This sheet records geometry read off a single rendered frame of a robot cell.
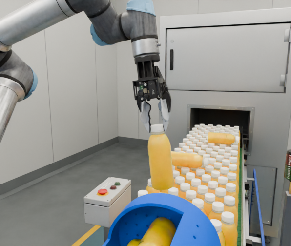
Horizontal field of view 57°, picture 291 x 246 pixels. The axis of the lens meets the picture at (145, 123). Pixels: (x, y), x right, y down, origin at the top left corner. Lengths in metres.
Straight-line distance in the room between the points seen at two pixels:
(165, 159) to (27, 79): 0.53
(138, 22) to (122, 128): 4.98
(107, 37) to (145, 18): 0.13
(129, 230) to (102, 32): 0.55
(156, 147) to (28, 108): 3.27
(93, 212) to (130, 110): 4.58
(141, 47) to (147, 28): 0.05
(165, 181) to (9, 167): 3.22
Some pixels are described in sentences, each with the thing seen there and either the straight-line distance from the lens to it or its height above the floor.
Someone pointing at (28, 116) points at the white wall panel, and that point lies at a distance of 3.94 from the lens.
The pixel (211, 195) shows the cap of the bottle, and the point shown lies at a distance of 1.05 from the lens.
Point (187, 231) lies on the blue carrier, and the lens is 0.61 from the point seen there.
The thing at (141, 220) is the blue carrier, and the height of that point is 1.15.
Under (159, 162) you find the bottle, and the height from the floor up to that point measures 1.28.
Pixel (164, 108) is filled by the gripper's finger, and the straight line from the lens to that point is 0.76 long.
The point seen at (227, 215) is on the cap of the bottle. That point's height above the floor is 1.09.
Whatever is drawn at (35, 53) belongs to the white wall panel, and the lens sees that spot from 4.03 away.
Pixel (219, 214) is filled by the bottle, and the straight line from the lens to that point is 1.00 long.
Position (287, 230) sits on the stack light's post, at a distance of 1.18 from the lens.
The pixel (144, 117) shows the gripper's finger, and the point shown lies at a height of 1.41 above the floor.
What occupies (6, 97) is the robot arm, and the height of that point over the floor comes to 1.46.
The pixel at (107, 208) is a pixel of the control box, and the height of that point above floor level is 1.07.
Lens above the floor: 1.54
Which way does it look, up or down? 11 degrees down
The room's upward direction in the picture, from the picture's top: straight up
